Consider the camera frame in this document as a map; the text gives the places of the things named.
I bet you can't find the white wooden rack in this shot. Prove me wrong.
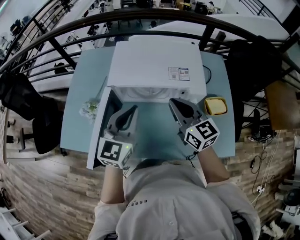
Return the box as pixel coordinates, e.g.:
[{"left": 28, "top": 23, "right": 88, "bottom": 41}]
[{"left": 0, "top": 205, "right": 52, "bottom": 240}]

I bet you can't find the brown wooden stool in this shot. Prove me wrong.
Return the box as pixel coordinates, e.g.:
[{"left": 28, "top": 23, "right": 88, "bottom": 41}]
[{"left": 264, "top": 80, "right": 300, "bottom": 131}]

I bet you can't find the person's light shirt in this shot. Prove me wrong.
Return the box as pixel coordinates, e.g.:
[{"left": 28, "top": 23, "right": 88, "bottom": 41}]
[{"left": 88, "top": 161, "right": 261, "bottom": 240}]

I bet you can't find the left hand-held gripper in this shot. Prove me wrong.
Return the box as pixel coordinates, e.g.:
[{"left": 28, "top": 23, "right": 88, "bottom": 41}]
[{"left": 97, "top": 105, "right": 139, "bottom": 169}]

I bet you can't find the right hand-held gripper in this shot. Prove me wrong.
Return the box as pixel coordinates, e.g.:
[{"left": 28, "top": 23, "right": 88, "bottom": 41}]
[{"left": 168, "top": 97, "right": 221, "bottom": 151}]

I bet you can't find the black cable on table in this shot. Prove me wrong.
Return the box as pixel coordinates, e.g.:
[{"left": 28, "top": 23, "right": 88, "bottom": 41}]
[{"left": 202, "top": 65, "right": 212, "bottom": 84}]

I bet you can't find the black mesh office chair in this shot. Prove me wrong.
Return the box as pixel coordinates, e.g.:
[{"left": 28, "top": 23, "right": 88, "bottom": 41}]
[{"left": 227, "top": 35, "right": 285, "bottom": 143}]

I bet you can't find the person's left forearm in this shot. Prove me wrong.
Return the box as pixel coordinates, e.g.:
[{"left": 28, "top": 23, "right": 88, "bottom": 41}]
[{"left": 100, "top": 165, "right": 125, "bottom": 204}]

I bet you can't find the black floor stand base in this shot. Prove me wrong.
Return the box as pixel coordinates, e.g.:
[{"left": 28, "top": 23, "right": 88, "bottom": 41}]
[{"left": 243, "top": 109, "right": 278, "bottom": 144}]

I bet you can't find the black metal railing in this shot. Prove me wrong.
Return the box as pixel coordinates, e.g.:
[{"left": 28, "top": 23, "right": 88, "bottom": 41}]
[{"left": 0, "top": 8, "right": 300, "bottom": 96}]

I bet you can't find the person's right forearm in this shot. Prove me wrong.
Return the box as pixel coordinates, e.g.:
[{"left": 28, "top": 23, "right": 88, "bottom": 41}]
[{"left": 197, "top": 148, "right": 231, "bottom": 188}]

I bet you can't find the white flower bouquet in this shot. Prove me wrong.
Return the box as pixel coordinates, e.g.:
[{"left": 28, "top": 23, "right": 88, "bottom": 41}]
[{"left": 78, "top": 76, "right": 109, "bottom": 125}]

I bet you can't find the white microwave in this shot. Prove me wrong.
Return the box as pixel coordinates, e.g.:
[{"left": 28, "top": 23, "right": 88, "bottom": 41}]
[{"left": 86, "top": 35, "right": 208, "bottom": 170}]

